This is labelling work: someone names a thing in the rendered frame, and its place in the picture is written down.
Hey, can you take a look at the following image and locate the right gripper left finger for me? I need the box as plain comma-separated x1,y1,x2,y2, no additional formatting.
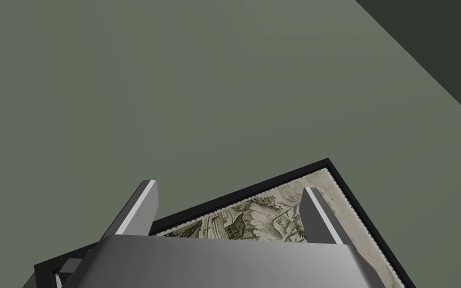
100,179,159,242

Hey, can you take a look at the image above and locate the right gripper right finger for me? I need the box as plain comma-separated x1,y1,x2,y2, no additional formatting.
299,186,354,246

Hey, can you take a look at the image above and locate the black framed landscape picture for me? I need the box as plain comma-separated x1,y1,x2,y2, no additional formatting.
33,157,417,288

